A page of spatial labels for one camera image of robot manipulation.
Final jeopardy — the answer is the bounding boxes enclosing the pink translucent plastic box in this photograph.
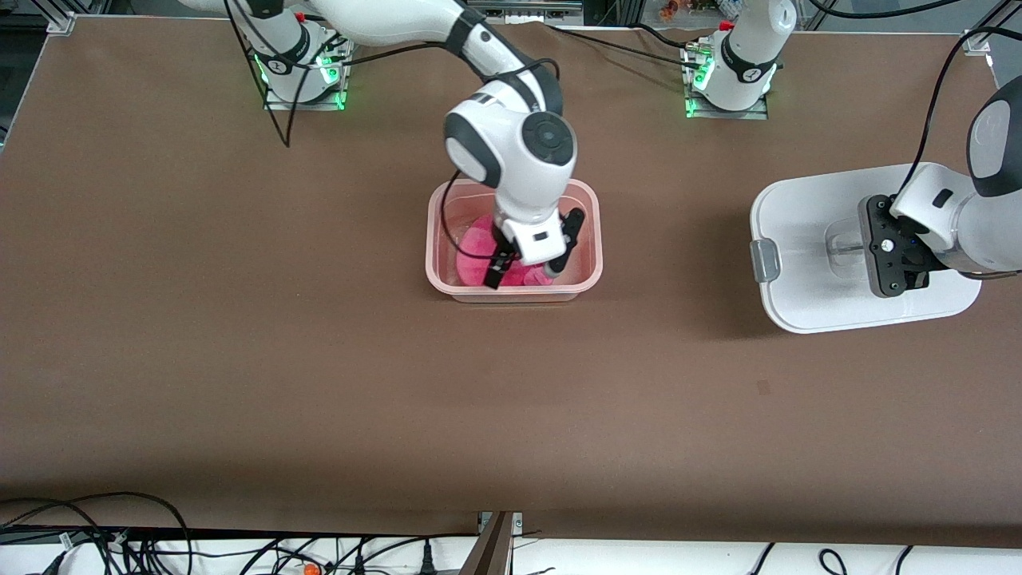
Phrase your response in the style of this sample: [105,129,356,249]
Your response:
[426,177,604,304]

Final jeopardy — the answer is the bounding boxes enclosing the aluminium frame profile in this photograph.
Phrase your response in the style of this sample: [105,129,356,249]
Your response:
[962,0,1022,55]
[459,511,524,575]
[32,0,77,34]

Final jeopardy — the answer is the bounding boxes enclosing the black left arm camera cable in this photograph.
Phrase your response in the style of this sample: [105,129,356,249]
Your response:
[893,26,1022,200]

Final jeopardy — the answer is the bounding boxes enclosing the brown table mat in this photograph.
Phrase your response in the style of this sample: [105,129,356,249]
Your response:
[0,16,1022,550]

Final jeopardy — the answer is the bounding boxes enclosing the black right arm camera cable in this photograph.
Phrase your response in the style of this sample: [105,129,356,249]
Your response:
[224,0,564,260]

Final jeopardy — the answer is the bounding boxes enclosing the white box lid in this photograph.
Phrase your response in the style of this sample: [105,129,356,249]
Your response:
[749,162,983,335]

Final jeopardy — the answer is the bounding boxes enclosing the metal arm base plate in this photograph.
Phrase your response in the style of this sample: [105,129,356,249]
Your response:
[262,32,350,111]
[681,36,770,121]

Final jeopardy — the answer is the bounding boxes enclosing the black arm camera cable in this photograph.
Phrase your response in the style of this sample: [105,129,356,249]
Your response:
[224,0,564,260]
[893,26,1022,200]

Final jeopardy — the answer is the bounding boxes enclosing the grey lid clip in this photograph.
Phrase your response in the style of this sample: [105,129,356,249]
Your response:
[749,238,781,284]

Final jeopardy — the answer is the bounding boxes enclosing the pink plush toy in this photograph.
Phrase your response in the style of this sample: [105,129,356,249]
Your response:
[455,216,560,288]

